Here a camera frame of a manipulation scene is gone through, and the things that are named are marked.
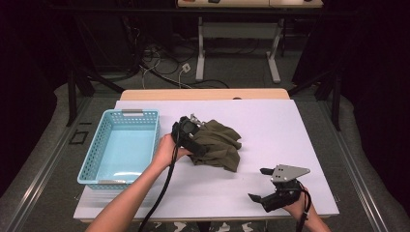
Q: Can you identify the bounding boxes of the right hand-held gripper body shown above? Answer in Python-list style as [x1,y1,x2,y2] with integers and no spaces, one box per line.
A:
[260,163,311,214]

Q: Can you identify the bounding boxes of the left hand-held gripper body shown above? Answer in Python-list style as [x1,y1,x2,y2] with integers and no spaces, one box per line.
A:
[170,113,209,159]

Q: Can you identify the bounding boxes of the olive green cloth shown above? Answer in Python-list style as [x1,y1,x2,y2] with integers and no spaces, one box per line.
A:
[188,119,243,173]

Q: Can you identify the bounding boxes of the light blue plastic basket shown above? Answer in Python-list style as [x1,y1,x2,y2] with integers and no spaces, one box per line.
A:
[76,108,161,191]

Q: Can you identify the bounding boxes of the person's right hand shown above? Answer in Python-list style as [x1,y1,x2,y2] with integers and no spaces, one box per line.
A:
[282,189,315,220]

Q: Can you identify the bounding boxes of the person's left hand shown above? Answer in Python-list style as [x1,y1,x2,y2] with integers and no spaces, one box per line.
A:
[150,132,193,172]

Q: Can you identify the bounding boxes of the white table cover sheet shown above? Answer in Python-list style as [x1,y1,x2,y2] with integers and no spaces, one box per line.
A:
[73,99,340,221]

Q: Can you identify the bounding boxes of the person's camouflage pants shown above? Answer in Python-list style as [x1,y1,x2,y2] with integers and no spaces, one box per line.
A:
[151,220,269,232]

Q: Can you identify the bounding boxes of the black metal stand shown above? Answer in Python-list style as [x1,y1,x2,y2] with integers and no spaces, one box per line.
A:
[287,68,343,131]
[65,62,126,128]

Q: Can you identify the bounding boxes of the white-legged desk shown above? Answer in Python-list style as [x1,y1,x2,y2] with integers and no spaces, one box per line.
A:
[177,0,324,84]

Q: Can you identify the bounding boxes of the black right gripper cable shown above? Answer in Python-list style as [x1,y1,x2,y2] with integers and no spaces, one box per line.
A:
[295,181,313,232]

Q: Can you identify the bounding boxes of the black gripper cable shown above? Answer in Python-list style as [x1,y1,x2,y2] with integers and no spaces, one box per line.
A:
[137,136,182,232]
[295,181,313,232]

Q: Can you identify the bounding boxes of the white floor cable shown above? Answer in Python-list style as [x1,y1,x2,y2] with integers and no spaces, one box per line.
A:
[140,51,194,90]

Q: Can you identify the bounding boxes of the black floor cable bundle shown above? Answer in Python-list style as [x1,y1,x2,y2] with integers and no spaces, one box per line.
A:
[129,25,230,90]

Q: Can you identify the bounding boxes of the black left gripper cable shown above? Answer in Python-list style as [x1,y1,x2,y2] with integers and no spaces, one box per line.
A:
[137,136,182,232]

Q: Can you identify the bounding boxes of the aluminium floor rail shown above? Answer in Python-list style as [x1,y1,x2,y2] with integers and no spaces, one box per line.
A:
[318,100,390,232]
[2,96,94,232]

